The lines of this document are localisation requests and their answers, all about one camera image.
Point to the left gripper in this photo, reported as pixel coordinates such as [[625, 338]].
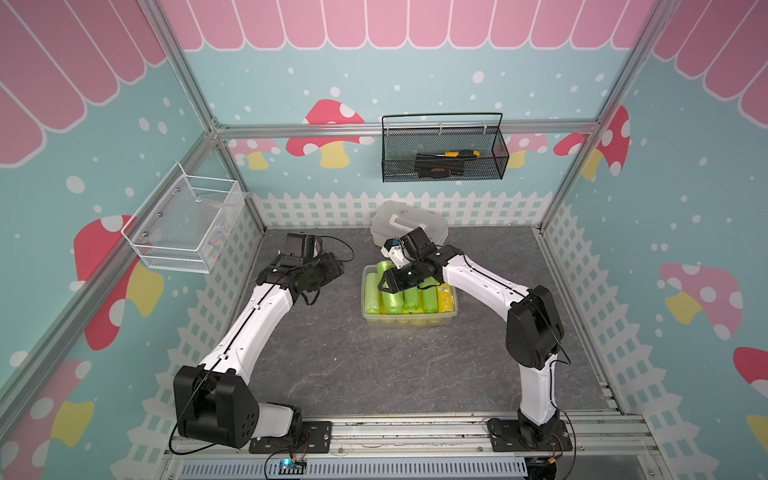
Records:
[[333, 268]]

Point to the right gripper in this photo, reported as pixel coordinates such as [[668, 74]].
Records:
[[393, 281]]

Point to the clear plastic storage box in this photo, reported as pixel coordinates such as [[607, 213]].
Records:
[[415, 320]]

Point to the yellow roll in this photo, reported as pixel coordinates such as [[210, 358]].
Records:
[[445, 299]]

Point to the light green roll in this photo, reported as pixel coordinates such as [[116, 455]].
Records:
[[371, 295]]

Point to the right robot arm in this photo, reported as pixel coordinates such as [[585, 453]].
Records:
[[533, 325]]

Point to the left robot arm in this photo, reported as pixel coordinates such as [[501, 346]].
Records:
[[213, 401]]

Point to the black tool in basket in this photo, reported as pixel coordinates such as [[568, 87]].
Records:
[[438, 166]]

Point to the yellow black screwdriver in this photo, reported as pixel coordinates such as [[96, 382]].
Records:
[[461, 154]]

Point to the small circuit board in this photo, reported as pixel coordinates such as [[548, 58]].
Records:
[[292, 467]]

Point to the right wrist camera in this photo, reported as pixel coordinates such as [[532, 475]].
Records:
[[394, 251]]

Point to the white lidded case with handle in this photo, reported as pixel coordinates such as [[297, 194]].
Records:
[[395, 219]]

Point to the black wire mesh basket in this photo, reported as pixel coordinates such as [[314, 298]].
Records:
[[403, 136]]

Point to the white wire basket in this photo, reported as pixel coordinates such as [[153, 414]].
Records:
[[186, 223]]

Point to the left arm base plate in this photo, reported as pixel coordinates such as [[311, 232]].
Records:
[[309, 437]]

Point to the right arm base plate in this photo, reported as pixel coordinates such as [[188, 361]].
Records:
[[511, 435]]

